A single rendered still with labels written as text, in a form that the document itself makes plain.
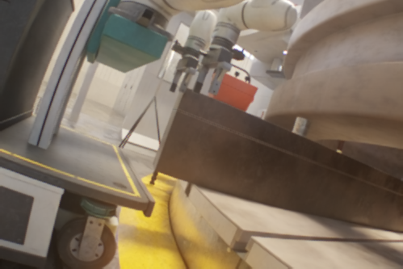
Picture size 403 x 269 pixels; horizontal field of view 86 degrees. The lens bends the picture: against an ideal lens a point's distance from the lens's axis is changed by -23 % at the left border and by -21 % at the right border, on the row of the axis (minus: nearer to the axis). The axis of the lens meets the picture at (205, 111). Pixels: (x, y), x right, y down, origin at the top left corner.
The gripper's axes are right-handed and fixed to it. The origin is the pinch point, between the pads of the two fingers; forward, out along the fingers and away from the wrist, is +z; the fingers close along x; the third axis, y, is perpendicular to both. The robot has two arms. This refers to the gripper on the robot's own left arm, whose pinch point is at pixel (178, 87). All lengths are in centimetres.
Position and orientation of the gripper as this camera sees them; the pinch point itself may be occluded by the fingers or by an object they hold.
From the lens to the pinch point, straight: 116.4
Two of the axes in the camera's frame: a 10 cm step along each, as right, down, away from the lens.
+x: -4.2, -0.8, 9.1
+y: 8.4, 3.5, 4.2
